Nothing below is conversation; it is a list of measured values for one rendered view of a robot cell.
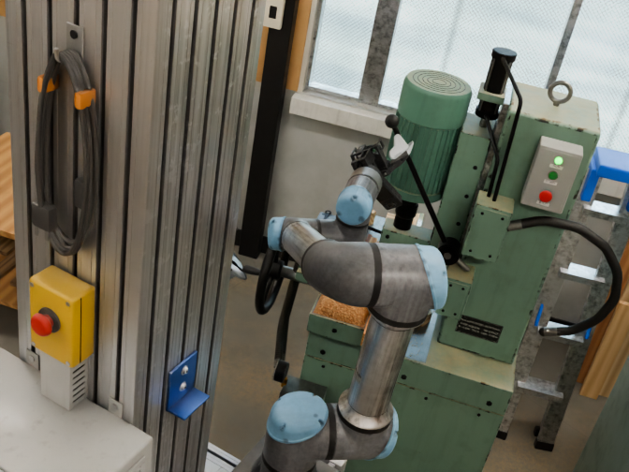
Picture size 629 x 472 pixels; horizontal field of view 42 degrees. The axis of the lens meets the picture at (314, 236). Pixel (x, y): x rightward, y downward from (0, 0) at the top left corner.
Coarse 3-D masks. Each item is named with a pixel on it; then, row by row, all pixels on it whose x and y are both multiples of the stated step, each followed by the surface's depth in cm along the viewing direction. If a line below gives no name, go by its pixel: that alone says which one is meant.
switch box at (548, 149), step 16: (544, 144) 189; (560, 144) 190; (576, 144) 192; (544, 160) 190; (576, 160) 188; (528, 176) 196; (544, 176) 192; (560, 176) 191; (528, 192) 195; (560, 192) 193; (544, 208) 196; (560, 208) 195
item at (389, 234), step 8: (384, 224) 228; (392, 224) 229; (384, 232) 227; (392, 232) 226; (400, 232) 226; (408, 232) 226; (416, 232) 227; (424, 232) 228; (384, 240) 228; (392, 240) 227; (400, 240) 226; (408, 240) 226; (416, 240) 225; (424, 240) 224
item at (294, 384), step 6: (288, 378) 235; (294, 378) 235; (288, 384) 233; (294, 384) 233; (300, 384) 234; (306, 384) 234; (312, 384) 235; (282, 390) 231; (288, 390) 231; (294, 390) 231; (300, 390) 232; (306, 390) 232; (312, 390) 233; (318, 390) 233; (324, 390) 233; (324, 396) 233
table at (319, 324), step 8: (376, 216) 265; (376, 224) 261; (368, 232) 256; (376, 232) 257; (304, 280) 238; (312, 312) 217; (312, 320) 217; (320, 320) 217; (328, 320) 216; (336, 320) 216; (312, 328) 219; (320, 328) 218; (328, 328) 217; (336, 328) 216; (344, 328) 216; (352, 328) 215; (360, 328) 215; (328, 336) 218; (336, 336) 218; (344, 336) 217; (352, 336) 216; (360, 336) 216; (352, 344) 218
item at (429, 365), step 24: (432, 312) 243; (312, 336) 227; (432, 336) 233; (336, 360) 229; (408, 360) 223; (432, 360) 224; (456, 360) 226; (480, 360) 228; (408, 384) 226; (432, 384) 224; (456, 384) 222; (480, 384) 220; (504, 384) 220; (504, 408) 222
